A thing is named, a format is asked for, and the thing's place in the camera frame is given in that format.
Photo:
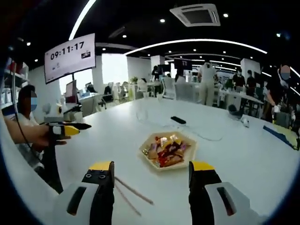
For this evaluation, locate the black display with white marks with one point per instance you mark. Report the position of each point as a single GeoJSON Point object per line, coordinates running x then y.
{"type": "Point", "coordinates": [182, 64]}

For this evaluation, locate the person's head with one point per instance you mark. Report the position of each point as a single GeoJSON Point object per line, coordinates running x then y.
{"type": "Point", "coordinates": [24, 98]}

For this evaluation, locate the hexagonal cream container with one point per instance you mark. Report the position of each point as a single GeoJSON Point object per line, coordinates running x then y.
{"type": "Point", "coordinates": [144, 152]}

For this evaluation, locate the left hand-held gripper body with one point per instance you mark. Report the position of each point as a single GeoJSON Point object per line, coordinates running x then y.
{"type": "Point", "coordinates": [52, 112]}

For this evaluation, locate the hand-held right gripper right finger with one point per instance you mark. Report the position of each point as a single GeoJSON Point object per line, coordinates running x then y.
{"type": "Point", "coordinates": [201, 180]}

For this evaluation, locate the potted green plant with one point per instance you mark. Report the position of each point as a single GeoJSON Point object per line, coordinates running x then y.
{"type": "Point", "coordinates": [229, 83]}

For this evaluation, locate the white storage shelf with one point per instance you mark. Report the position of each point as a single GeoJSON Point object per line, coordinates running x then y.
{"type": "Point", "coordinates": [11, 82]}

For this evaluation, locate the ceiling air conditioner vent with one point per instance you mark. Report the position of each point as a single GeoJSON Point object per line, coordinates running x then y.
{"type": "Point", "coordinates": [195, 15]}

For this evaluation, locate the silver desktop computer monitor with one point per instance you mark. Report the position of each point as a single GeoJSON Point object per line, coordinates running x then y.
{"type": "Point", "coordinates": [71, 92]}

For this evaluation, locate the blue cloth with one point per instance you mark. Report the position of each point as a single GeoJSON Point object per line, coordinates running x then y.
{"type": "Point", "coordinates": [279, 136]}

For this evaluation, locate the black power bank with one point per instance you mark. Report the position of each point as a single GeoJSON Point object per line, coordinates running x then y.
{"type": "Point", "coordinates": [178, 120]}

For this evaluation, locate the dark red snack bar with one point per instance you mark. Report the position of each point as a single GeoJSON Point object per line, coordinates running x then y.
{"type": "Point", "coordinates": [165, 155]}

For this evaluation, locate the white handheld controller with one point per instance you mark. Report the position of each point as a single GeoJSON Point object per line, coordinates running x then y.
{"type": "Point", "coordinates": [245, 122]}

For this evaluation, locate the large display screen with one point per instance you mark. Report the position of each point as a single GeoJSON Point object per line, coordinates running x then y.
{"type": "Point", "coordinates": [70, 57]}

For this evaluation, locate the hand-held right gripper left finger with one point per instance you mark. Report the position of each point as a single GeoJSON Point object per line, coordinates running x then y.
{"type": "Point", "coordinates": [100, 180]}

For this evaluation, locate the white office chair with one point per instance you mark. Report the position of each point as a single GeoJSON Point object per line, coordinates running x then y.
{"type": "Point", "coordinates": [186, 92]}
{"type": "Point", "coordinates": [169, 87]}

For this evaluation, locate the yellow cloth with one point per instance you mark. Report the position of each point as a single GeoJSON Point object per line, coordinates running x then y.
{"type": "Point", "coordinates": [287, 134]}

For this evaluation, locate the grey headset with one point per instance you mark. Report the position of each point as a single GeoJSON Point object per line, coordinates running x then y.
{"type": "Point", "coordinates": [235, 111]}

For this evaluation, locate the ceiling light strip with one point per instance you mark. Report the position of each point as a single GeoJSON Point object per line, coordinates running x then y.
{"type": "Point", "coordinates": [80, 18]}
{"type": "Point", "coordinates": [199, 40]}

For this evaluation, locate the pale pink food tongs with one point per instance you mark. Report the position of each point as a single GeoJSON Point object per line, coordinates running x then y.
{"type": "Point", "coordinates": [131, 194]}

